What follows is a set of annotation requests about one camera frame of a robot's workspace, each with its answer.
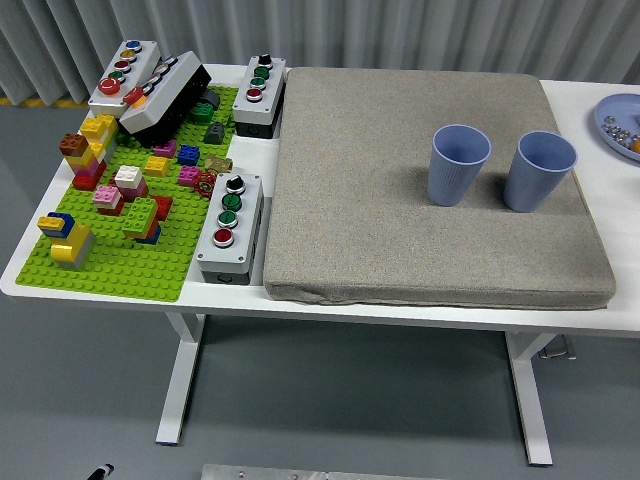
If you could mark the grey metal bracket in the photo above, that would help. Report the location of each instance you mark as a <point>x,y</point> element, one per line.
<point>557,350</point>

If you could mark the yellow building brick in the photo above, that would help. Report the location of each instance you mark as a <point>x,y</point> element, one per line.
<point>157,166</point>

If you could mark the grey four-button control box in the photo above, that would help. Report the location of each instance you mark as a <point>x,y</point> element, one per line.
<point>220,255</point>
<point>250,107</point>

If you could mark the white table leg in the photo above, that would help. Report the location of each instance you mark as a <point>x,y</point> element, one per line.
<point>532,400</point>
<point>180,380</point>

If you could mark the blue plate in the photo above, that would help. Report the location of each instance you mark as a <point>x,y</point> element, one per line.
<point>617,107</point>

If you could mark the blue ribbed cup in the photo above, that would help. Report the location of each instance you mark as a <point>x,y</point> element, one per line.
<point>525,195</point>
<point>450,185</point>

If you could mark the white button box black base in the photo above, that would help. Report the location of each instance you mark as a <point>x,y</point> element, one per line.
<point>170,85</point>

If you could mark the grey pleated curtain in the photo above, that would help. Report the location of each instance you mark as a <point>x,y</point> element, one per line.
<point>350,30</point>

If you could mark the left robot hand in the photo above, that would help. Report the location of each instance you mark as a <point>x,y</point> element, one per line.
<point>104,471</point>

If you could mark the brass valve red handwheel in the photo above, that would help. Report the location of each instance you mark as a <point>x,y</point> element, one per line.
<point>204,184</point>

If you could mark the red building brick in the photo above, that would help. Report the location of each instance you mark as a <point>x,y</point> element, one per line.
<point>164,206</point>

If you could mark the white pink brick stack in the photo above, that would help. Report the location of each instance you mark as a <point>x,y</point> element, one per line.
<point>129,177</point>

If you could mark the green building brick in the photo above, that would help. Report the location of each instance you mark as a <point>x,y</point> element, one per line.
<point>202,112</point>

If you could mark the dark grey arch brick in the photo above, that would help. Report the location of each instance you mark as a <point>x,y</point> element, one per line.
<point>212,97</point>

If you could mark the brown yellow pink red brick stack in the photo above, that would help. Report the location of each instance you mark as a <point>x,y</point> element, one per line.
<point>82,165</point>

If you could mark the blue building brick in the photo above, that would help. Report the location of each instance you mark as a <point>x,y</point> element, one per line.
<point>189,155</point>

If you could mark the blue yellow grey brick duck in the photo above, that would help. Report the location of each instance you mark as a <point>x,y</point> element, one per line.
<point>70,245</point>

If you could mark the green orange blue brick stack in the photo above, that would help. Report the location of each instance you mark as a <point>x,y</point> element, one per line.
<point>140,215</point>

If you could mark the grey-brown cushion mat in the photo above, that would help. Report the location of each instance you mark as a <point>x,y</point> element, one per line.
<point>375,200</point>

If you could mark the green studded baseplate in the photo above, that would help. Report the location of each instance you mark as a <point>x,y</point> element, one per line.
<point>125,270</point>

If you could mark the grey sloped brick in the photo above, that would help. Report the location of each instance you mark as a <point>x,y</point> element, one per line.
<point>215,134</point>

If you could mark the magenta building brick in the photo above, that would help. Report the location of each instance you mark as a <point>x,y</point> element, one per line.
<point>165,149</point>
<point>187,175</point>

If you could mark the white five-button control box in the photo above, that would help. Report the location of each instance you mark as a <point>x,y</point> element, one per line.
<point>122,65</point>

